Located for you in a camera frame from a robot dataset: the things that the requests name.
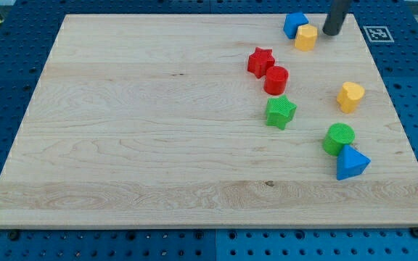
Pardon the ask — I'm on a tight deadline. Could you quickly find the blue triangle block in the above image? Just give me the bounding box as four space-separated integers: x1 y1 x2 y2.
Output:
336 145 371 181

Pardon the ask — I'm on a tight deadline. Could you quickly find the red cylinder block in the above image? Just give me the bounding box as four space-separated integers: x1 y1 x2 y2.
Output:
263 66 289 96

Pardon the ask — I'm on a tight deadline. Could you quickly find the black bolt right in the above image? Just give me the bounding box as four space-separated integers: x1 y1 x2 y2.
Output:
409 227 418 239

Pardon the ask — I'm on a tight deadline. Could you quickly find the green star block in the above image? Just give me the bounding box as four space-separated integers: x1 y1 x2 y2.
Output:
265 95 297 130

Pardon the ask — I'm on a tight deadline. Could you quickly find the wooden board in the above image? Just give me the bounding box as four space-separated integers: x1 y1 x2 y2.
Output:
0 14 418 230

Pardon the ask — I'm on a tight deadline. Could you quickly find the yellow heart block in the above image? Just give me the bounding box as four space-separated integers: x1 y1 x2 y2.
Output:
336 82 365 114

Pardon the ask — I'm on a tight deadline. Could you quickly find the white fiducial marker tag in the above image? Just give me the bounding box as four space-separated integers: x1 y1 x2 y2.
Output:
364 25 394 43

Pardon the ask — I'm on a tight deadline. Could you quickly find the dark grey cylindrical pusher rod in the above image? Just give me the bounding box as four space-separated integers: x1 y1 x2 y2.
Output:
322 0 352 36

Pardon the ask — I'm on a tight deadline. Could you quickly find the green cylinder block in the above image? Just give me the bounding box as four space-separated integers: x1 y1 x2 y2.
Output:
322 123 356 157

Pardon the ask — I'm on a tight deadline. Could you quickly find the yellow hexagon block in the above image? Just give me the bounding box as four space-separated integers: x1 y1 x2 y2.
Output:
294 24 318 51

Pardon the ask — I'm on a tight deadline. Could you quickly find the black bolt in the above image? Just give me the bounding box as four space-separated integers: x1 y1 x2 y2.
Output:
409 227 418 239
7 230 20 241

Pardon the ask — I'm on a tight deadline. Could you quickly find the blue cube block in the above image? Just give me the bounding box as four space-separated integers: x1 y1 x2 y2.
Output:
283 12 308 39

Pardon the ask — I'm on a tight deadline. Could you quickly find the black bolt left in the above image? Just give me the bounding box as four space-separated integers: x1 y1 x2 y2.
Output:
7 230 20 241

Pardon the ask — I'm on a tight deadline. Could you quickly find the red star block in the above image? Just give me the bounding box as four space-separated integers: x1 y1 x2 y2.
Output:
247 47 276 78

